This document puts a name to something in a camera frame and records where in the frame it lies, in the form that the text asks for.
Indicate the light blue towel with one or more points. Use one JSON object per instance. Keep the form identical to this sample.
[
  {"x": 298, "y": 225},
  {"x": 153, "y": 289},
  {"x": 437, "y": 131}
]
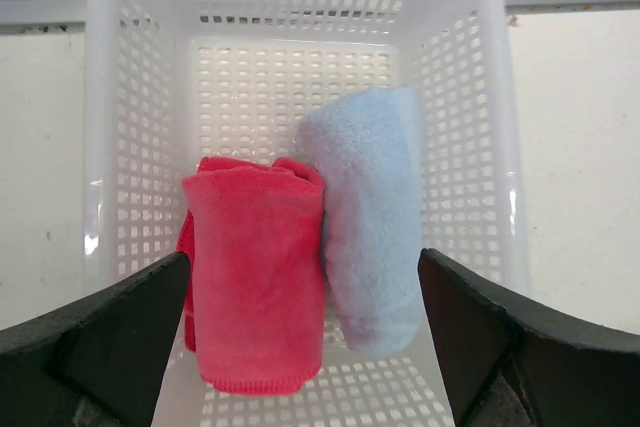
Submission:
[{"x": 367, "y": 148}]

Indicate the pink towel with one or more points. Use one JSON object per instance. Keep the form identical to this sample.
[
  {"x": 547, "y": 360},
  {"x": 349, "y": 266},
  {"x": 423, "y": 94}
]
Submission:
[{"x": 255, "y": 307}]

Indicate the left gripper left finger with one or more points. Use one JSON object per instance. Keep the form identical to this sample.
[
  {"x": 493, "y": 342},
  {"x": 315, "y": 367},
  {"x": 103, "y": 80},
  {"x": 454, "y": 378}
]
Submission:
[{"x": 100, "y": 360}]

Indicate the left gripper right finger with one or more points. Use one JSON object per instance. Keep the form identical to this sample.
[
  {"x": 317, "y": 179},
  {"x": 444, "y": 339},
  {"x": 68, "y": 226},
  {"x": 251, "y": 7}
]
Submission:
[{"x": 507, "y": 360}]

